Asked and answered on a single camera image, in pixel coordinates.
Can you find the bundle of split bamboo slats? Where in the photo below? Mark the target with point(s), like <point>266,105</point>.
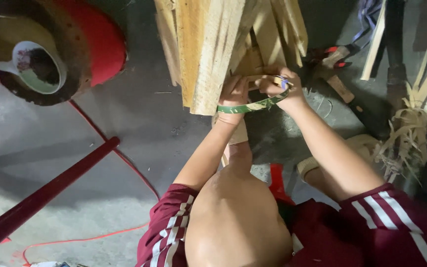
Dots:
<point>213,48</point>

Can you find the person's left hand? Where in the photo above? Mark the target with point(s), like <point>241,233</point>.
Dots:
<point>233,96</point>

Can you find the blue white cloth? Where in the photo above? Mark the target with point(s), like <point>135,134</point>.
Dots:
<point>368,16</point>

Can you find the person's right hand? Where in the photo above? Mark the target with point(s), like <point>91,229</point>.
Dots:
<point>289,97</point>

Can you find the beige sandal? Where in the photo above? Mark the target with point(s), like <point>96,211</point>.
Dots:
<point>347,148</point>

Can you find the pile of bamboo shavings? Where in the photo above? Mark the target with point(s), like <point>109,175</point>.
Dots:
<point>410,129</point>

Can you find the green bamboo strip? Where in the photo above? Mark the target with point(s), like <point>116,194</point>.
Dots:
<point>252,107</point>

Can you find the round red rusty drum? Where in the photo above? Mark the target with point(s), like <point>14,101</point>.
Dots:
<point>98,40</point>

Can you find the maroon white-striped shirt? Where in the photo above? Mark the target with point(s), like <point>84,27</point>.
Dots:
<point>365,237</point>

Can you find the red plastic stool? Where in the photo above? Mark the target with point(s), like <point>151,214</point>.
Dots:
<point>278,183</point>

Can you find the person's right fingers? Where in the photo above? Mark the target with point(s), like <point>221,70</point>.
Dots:
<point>269,85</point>

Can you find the person's left fingers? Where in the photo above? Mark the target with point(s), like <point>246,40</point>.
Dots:
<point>237,87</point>

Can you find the dark red pole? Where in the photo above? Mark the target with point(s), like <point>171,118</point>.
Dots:
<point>39,198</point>

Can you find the pale bamboo slat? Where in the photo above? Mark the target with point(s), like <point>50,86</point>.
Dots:
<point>373,40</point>

